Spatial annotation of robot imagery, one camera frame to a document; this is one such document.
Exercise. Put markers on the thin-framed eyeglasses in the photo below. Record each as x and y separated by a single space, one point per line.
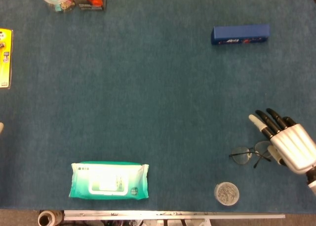
240 156

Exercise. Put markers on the blue rectangular glasses case box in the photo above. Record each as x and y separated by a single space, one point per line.
239 31

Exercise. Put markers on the yellow razor blister pack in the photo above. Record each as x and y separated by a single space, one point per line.
5 62

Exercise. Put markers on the silver metal table edge rail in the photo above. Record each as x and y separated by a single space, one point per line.
172 214

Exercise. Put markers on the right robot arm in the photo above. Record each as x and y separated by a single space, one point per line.
312 179

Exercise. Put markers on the brown tape roll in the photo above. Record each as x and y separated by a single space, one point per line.
55 217

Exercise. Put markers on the round clear container of pins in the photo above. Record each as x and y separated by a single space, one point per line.
226 194

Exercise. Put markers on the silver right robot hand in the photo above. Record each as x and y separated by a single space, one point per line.
293 147

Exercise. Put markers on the green white wet wipes pack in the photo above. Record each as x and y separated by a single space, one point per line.
108 179

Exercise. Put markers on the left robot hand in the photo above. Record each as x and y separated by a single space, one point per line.
1 128

